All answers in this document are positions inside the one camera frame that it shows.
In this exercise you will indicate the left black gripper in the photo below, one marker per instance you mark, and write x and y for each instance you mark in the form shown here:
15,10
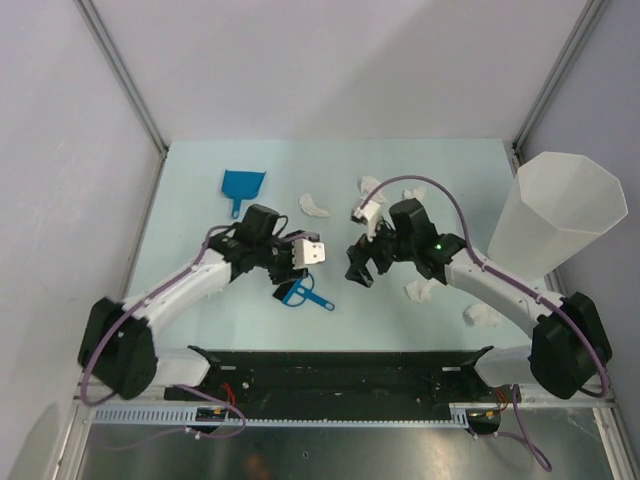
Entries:
286,273

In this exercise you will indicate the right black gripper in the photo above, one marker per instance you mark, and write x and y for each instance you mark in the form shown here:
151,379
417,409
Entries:
359,255

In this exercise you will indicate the blue hand brush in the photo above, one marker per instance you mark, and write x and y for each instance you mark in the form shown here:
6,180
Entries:
295,294

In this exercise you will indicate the blue dustpan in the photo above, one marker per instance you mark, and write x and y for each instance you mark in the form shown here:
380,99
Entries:
239,186

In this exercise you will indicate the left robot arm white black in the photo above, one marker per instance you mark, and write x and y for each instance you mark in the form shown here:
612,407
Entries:
120,344

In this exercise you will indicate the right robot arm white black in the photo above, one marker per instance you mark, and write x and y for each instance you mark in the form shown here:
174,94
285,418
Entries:
568,343

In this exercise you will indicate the paper scrap centre back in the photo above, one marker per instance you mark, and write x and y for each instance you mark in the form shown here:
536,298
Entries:
309,207

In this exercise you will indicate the paper scrap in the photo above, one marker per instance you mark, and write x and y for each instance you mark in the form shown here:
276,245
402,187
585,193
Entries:
370,191
481,315
309,207
417,193
420,291

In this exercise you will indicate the paper scrap front right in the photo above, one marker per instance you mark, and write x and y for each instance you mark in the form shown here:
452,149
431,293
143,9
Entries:
420,291

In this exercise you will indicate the paper scrap back middle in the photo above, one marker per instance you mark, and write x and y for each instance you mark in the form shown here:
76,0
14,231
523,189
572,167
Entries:
370,191

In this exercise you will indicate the paper scrap back right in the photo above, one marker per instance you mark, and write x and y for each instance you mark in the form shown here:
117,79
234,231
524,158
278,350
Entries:
417,193

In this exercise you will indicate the paper scrap far right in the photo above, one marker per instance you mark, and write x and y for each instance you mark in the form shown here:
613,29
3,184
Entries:
481,315

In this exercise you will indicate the white translucent waste bin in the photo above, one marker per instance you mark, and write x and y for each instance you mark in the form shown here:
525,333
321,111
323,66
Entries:
558,204

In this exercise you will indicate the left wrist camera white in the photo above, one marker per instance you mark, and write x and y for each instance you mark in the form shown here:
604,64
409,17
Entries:
307,253

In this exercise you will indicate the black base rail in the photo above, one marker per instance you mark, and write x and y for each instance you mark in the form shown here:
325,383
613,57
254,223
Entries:
349,386

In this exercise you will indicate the left aluminium frame post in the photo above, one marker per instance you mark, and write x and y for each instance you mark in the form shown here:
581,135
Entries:
115,61

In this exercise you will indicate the aluminium frame post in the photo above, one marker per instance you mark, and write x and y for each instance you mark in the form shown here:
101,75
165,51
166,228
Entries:
579,35
115,61

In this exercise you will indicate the right aluminium frame post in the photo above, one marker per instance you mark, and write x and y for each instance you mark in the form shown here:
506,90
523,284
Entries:
579,35

